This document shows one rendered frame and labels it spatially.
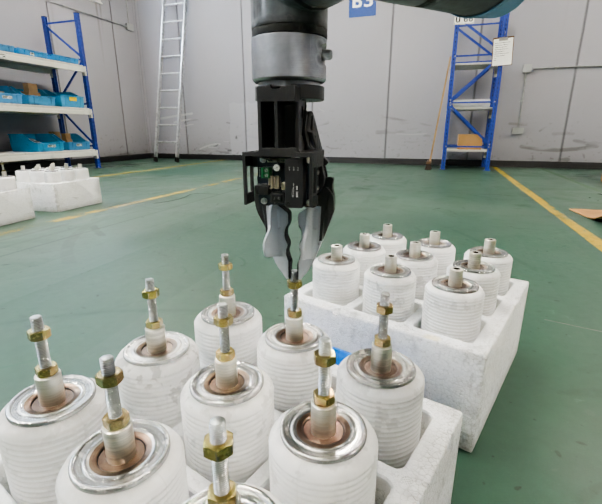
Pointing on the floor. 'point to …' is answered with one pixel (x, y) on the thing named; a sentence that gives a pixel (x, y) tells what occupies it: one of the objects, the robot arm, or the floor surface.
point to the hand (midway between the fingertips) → (295, 266)
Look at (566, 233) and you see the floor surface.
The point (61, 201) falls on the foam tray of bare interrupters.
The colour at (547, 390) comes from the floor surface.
